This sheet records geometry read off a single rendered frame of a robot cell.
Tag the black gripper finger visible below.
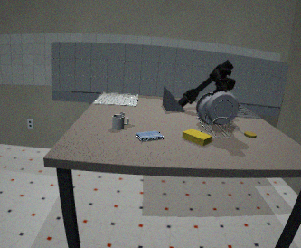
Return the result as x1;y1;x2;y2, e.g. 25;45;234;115
218;79;229;92
216;86;224;91

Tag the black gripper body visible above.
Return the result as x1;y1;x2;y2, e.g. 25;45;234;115
212;68;231;95

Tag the grey tiled backsplash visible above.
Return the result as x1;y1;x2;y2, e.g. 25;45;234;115
51;42;289;117

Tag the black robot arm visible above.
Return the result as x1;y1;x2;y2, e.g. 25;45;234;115
177;60;235;107

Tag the yellow sponge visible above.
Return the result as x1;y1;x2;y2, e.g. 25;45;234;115
182;129;212;146

